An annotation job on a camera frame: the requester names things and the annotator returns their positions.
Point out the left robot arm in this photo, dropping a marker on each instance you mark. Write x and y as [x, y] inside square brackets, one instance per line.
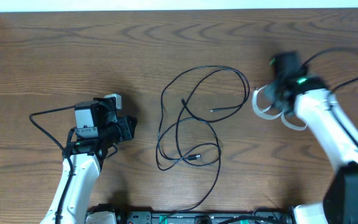
[95, 137]

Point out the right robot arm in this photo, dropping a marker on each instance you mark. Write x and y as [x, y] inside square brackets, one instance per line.
[304, 101]

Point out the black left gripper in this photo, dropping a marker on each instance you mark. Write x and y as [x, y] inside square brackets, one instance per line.
[128, 131]

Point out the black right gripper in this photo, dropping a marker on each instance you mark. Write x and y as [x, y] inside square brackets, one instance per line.
[272, 90]

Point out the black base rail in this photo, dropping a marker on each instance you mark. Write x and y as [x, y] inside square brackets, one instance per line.
[107, 213]

